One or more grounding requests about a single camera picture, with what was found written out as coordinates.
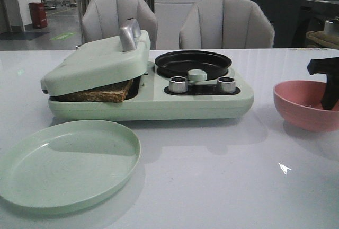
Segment beige sofa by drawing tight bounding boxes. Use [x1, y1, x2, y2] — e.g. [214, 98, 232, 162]
[306, 31, 338, 49]

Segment black round frying pan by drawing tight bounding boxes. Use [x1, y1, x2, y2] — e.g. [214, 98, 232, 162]
[155, 50, 232, 80]

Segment green sandwich maker lid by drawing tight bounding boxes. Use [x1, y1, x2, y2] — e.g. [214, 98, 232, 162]
[40, 30, 151, 96]

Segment left grey fabric chair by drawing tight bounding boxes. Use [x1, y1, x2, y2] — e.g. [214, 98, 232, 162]
[81, 0, 158, 50]

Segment dark kitchen counter cabinet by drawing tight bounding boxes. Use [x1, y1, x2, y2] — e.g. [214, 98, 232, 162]
[200, 0, 339, 49]

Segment dark washing machine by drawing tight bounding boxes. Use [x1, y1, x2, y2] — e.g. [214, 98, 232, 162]
[291, 0, 338, 48]

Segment green breakfast maker base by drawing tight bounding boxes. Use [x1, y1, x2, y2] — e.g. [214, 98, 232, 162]
[48, 61, 254, 121]

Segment light green plate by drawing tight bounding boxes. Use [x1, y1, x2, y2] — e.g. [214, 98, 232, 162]
[1, 120, 141, 214]

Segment left silver control knob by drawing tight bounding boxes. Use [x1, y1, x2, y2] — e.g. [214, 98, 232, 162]
[168, 76, 188, 93]

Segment red waste bin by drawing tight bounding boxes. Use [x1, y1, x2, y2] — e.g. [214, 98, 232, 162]
[29, 2, 48, 29]

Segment grey fabric chair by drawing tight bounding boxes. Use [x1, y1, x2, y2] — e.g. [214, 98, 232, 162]
[81, 0, 158, 50]
[179, 0, 275, 49]

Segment white refrigerator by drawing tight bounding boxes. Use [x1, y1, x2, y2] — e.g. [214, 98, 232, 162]
[154, 0, 199, 49]

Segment right grey fabric chair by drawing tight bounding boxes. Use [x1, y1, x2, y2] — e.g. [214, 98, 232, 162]
[179, 0, 275, 49]

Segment silver control knob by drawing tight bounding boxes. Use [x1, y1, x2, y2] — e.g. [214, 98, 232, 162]
[168, 76, 188, 93]
[216, 76, 236, 94]

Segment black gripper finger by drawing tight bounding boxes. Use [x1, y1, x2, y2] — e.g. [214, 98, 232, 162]
[307, 57, 338, 110]

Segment right silver control knob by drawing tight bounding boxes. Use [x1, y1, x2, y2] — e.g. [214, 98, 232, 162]
[216, 76, 236, 94]

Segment bread slice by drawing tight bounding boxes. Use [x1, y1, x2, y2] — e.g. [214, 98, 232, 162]
[51, 79, 133, 103]

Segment pink bowl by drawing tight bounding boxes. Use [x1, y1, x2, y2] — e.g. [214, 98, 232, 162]
[273, 80, 338, 132]

